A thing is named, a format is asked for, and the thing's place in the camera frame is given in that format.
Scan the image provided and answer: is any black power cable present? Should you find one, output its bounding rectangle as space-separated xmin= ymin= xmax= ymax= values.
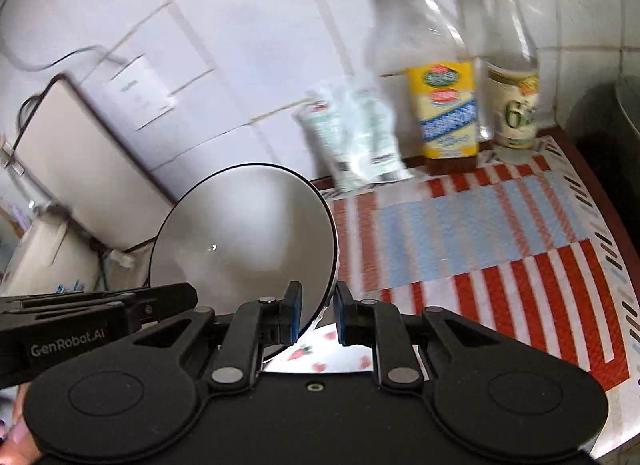
xmin=90 ymin=237 xmax=151 ymax=292

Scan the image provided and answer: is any clear plastic packet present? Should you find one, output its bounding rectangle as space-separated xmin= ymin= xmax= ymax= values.
xmin=292 ymin=95 xmax=361 ymax=194
xmin=345 ymin=82 xmax=416 ymax=182

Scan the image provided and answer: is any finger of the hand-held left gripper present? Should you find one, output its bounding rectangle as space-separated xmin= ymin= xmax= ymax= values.
xmin=0 ymin=282 xmax=199 ymax=332

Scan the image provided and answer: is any white appliance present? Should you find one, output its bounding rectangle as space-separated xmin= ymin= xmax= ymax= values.
xmin=0 ymin=218 xmax=101 ymax=296

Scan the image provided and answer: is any beige flat appliance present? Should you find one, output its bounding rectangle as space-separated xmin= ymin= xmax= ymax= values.
xmin=12 ymin=72 xmax=176 ymax=253

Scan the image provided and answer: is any white ribbed bowl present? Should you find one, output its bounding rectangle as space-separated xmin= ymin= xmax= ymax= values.
xmin=150 ymin=162 xmax=341 ymax=361

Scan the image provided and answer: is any white label bottle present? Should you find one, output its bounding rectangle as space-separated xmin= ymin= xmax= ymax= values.
xmin=480 ymin=0 xmax=542 ymax=165

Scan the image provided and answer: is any pink rabbit print plate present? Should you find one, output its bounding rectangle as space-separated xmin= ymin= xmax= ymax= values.
xmin=262 ymin=322 xmax=378 ymax=376

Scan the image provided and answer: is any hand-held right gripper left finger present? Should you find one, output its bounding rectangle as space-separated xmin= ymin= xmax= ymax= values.
xmin=125 ymin=281 xmax=304 ymax=392

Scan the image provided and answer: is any yellow label bottle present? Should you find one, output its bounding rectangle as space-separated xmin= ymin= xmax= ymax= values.
xmin=367 ymin=0 xmax=481 ymax=176

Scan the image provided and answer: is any person's left hand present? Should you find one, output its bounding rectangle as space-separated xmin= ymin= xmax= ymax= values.
xmin=0 ymin=384 xmax=45 ymax=465

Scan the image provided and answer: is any grey wall cable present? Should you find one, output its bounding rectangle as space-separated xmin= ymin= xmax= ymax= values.
xmin=0 ymin=38 xmax=126 ymax=71

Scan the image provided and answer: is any striped red blue table mat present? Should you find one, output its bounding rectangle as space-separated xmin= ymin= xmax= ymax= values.
xmin=312 ymin=135 xmax=640 ymax=461

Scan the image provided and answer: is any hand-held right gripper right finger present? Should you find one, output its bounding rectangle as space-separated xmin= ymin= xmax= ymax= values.
xmin=333 ymin=281 xmax=516 ymax=391

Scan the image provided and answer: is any white wall socket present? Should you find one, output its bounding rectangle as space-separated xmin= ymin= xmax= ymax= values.
xmin=107 ymin=55 xmax=177 ymax=131

